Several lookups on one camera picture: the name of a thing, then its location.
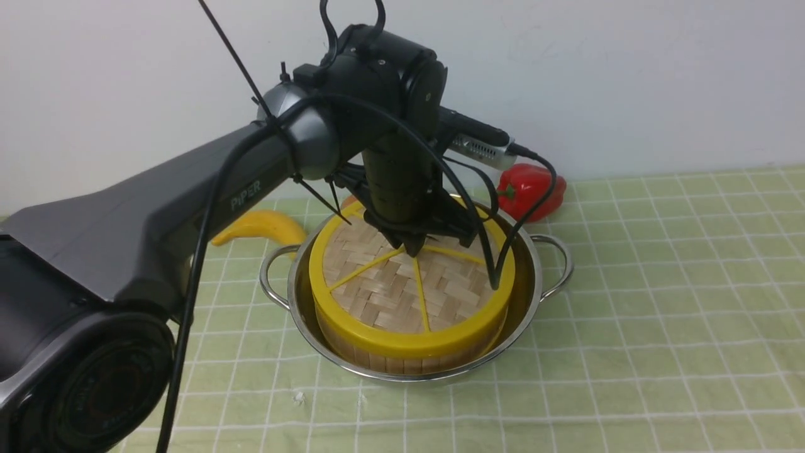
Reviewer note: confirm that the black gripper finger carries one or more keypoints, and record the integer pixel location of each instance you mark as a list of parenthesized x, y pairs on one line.
[(412, 240)]

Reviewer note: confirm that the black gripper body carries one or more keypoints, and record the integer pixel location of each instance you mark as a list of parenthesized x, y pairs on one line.
[(400, 186)]

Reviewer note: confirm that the woven bamboo steamer lid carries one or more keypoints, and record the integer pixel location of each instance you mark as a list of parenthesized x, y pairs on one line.
[(374, 298)]

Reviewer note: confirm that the bamboo steamer basket yellow rim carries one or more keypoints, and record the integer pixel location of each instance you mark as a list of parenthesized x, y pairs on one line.
[(402, 362)]

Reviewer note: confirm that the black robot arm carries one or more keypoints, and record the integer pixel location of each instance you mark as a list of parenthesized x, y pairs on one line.
[(98, 291)]

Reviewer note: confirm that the stainless steel pot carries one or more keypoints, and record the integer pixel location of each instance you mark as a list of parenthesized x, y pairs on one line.
[(543, 267)]

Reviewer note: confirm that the red bell pepper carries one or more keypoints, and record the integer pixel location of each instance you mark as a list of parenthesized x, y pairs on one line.
[(522, 185)]

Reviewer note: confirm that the yellow banana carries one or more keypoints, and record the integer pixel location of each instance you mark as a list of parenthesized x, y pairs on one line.
[(270, 224)]

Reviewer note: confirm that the green checkered tablecloth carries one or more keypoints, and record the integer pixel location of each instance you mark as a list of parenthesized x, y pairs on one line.
[(681, 331)]

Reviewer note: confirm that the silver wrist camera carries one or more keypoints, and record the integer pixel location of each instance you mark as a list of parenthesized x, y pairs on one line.
[(475, 140)]

